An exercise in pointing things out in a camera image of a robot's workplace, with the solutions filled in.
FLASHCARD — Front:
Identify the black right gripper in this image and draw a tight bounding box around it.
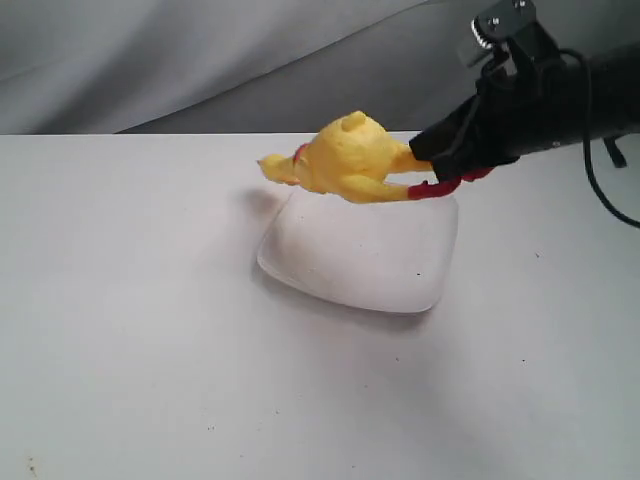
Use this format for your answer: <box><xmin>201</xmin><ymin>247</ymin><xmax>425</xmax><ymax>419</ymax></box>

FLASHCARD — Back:
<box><xmin>408</xmin><ymin>54</ymin><xmax>601</xmax><ymax>184</ymax></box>

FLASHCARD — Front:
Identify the yellow rubber chicken toy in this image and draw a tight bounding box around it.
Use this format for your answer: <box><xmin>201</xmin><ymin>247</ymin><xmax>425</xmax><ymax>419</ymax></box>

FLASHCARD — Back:
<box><xmin>258</xmin><ymin>111</ymin><xmax>491</xmax><ymax>204</ymax></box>

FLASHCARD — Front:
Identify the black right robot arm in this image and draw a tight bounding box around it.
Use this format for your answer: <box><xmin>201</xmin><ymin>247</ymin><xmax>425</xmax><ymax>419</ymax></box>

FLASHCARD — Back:
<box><xmin>409</xmin><ymin>44</ymin><xmax>639</xmax><ymax>181</ymax></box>

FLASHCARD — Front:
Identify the white square plate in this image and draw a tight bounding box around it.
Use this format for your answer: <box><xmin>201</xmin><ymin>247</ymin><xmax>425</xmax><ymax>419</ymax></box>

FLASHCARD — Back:
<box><xmin>257</xmin><ymin>191</ymin><xmax>459</xmax><ymax>314</ymax></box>

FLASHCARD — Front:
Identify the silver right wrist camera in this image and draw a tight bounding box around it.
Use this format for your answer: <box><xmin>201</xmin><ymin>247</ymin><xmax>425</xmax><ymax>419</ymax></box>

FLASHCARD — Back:
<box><xmin>457</xmin><ymin>0</ymin><xmax>561</xmax><ymax>78</ymax></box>

